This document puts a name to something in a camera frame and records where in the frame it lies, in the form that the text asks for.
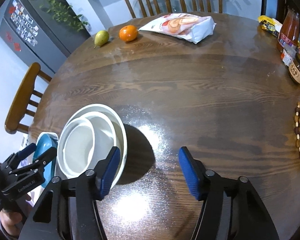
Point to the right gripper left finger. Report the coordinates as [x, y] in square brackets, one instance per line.
[92, 186]

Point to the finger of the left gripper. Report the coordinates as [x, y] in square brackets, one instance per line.
[43, 159]
[28, 150]

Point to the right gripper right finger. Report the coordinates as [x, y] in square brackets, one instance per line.
[207, 187]

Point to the teal blue plate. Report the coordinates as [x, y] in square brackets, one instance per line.
[47, 176]

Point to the small cream straight-sided bowl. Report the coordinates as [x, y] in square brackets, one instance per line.
[75, 147]

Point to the medium white bowl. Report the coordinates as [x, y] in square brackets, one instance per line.
[105, 134]

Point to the large white speckled bowl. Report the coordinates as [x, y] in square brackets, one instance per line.
[120, 132]

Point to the square blue patterned plate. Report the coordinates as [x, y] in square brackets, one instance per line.
[44, 142]

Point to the person's left hand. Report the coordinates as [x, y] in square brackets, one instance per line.
[10, 220]

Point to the wooden chair at left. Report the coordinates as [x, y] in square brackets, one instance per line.
[22, 99]

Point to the grey refrigerator with magnets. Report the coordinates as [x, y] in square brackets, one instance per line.
[34, 36]

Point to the green pear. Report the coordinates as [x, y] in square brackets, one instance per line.
[101, 38]

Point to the orange tangerine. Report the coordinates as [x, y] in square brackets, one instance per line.
[128, 33]

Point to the green hanging plant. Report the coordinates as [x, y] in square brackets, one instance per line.
[61, 11]

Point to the brown sauce jar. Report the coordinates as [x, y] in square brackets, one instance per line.
[294, 69]

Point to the small white label jar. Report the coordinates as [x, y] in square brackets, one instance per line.
[287, 55]

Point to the white snack bag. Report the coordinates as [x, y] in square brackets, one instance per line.
[184, 26]

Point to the red sauce bottle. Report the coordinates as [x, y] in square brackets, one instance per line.
[290, 30]

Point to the yellow snack packet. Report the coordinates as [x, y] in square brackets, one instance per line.
[270, 25]

